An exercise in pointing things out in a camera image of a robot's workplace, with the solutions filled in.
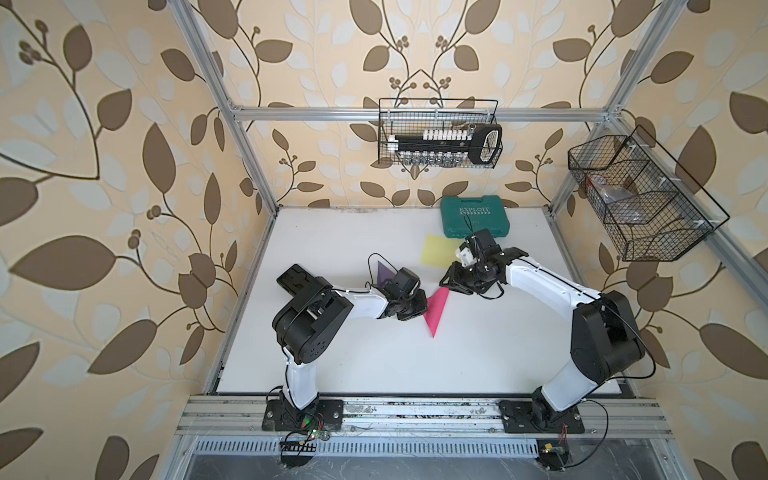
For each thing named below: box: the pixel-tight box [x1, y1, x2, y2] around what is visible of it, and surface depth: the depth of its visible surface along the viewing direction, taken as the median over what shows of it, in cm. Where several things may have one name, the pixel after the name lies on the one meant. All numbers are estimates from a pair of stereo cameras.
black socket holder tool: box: [387, 123, 503, 166], surface depth 86 cm
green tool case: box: [440, 194, 510, 239], surface depth 117 cm
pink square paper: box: [423, 287, 450, 338], surface depth 93 cm
